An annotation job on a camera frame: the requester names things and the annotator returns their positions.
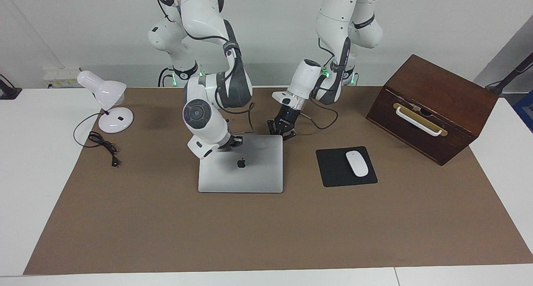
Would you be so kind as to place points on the black stand leg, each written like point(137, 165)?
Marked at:
point(514, 71)

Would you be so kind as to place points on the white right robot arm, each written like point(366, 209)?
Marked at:
point(208, 123)

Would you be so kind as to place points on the brown table mat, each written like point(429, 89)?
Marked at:
point(266, 232)

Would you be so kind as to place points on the white computer mouse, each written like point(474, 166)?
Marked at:
point(357, 164)

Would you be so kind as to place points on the black mouse pad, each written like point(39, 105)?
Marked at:
point(333, 169)

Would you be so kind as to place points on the black table clamp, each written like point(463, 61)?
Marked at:
point(8, 92)

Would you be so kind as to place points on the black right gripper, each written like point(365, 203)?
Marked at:
point(227, 143)

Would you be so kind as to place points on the grey apple laptop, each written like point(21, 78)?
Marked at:
point(250, 177)

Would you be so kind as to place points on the dark wooden box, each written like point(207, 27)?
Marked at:
point(458, 107)

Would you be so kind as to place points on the white desk lamp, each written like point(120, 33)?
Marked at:
point(108, 90)

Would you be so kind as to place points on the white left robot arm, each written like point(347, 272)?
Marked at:
point(306, 80)

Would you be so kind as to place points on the white wall power strip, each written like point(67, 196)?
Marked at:
point(62, 75)

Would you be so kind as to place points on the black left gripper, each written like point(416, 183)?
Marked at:
point(286, 119)

